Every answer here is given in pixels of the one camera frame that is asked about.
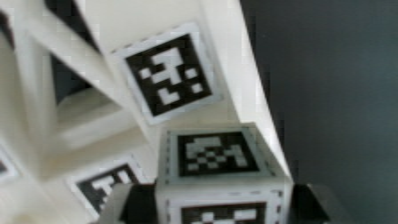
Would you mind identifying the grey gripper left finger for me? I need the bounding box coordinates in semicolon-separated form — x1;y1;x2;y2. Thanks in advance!
95;184;157;224

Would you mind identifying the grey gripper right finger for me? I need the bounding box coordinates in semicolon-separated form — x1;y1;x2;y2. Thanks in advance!
289;182;362;224

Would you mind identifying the white chair back frame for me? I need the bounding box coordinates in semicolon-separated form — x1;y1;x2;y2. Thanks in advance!
0;0;291;224

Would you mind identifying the white tagged cube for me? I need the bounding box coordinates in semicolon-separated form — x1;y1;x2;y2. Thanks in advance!
154;123;292;224

